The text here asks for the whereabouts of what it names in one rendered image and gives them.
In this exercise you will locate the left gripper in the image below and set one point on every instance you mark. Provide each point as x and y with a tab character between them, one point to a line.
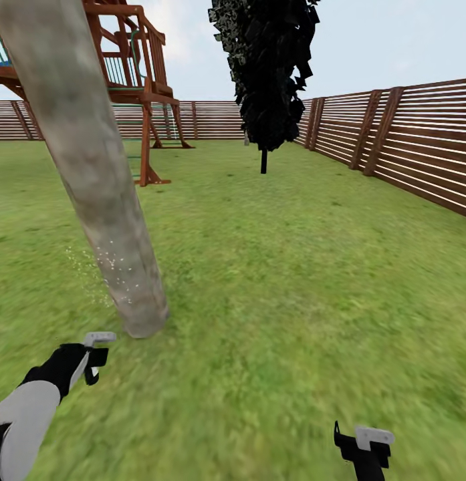
97	357

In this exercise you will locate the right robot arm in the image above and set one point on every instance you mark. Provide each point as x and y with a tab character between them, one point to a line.
369	450

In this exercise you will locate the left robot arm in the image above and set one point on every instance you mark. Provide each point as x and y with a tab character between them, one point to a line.
26	414

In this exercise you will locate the pesticide atomizer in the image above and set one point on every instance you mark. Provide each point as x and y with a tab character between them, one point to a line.
91	375

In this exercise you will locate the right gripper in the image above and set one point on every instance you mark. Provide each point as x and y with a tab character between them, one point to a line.
377	457

